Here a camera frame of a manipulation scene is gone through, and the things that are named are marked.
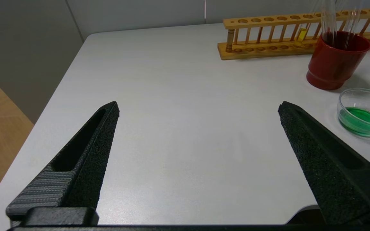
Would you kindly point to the wooden test tube rack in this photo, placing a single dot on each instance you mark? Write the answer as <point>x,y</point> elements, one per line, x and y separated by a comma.
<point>262,49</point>

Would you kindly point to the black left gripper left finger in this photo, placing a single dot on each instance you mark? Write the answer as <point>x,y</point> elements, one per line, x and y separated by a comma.
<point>88,173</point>

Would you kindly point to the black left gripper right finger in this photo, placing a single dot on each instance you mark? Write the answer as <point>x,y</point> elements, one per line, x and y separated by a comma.
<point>332,173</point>

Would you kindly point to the test tube with pale yellow pigment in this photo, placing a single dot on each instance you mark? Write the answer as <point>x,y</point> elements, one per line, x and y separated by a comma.
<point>301,34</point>

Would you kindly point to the clear glass dish with spout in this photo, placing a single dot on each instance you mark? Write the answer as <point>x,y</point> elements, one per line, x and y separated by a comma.
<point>360,123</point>

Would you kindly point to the red plastic cup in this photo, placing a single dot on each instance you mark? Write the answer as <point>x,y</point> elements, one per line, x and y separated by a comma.
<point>336,69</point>

